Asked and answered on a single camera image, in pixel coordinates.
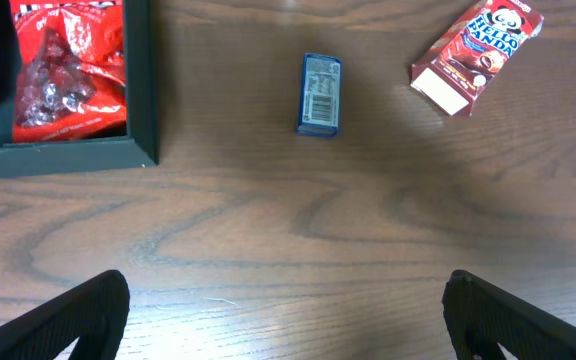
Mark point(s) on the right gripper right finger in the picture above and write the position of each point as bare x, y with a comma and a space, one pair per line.
484, 322

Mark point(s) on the small blue box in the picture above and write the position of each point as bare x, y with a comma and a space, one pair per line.
320, 97

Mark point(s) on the dark green open box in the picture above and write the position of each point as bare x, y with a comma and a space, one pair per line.
134, 145

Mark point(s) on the red Hello Panda box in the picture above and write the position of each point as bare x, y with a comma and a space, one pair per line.
458, 67

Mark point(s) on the red candy bag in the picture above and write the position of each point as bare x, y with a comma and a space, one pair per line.
71, 84

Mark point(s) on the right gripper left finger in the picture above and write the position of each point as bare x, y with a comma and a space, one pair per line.
92, 316

